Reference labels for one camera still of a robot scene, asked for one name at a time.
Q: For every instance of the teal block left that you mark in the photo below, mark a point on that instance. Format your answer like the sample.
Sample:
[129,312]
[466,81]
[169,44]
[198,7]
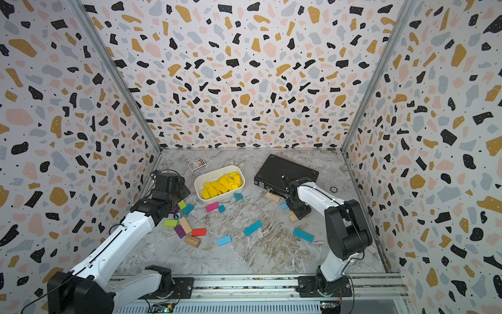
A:
[188,209]

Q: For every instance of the natural wood block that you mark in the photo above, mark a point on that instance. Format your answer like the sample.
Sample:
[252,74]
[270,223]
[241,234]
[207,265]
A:
[192,241]

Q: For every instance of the purple block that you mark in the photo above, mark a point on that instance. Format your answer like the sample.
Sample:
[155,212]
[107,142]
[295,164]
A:
[180,231]

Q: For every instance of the tan wood block by case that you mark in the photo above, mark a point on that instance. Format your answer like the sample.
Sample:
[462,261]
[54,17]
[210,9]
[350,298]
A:
[273,197]

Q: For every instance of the small tan wood cube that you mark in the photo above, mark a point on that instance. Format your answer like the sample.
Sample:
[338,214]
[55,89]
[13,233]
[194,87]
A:
[293,218]

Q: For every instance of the magenta block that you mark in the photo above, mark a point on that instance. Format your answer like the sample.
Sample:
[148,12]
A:
[212,207]

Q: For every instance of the long teal block right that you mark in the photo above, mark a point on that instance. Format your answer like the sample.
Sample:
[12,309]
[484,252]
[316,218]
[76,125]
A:
[304,235]

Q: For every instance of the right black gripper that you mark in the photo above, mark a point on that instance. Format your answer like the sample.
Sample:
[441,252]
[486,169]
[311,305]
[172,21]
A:
[299,214]

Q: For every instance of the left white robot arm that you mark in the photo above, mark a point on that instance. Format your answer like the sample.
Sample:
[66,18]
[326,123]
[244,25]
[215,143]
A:
[86,288]

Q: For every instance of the long yellow block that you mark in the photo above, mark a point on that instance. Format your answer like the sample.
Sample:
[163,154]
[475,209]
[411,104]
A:
[209,192]

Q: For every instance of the red block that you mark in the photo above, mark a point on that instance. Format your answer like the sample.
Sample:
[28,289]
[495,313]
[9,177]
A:
[199,232]

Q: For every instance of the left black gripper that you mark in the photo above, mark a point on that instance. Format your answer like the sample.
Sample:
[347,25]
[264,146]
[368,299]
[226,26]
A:
[182,188]

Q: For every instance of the black hard case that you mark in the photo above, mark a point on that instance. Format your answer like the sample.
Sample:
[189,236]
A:
[276,173]

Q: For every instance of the green block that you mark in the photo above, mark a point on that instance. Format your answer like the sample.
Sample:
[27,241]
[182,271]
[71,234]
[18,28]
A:
[170,223]
[181,205]

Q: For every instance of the long teal block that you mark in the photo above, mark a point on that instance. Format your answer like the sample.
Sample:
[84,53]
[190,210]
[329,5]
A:
[304,235]
[252,228]

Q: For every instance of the long tan wood block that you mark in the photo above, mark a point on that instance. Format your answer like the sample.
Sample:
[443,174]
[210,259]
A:
[185,225]

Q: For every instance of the long teal block centre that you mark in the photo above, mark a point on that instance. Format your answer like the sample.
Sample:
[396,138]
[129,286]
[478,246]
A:
[252,228]

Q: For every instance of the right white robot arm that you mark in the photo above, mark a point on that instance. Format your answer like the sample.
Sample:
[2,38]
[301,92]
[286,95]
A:
[347,230]

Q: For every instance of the small playing card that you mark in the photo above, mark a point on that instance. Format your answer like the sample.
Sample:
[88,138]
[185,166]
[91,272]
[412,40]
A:
[197,164]

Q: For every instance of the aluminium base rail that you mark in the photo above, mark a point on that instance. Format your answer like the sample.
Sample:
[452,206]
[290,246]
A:
[287,293]

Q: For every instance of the white plastic bin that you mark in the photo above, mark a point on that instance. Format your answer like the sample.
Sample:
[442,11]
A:
[227,180]

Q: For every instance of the teal wedge block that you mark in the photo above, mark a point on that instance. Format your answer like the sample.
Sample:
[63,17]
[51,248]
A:
[238,196]

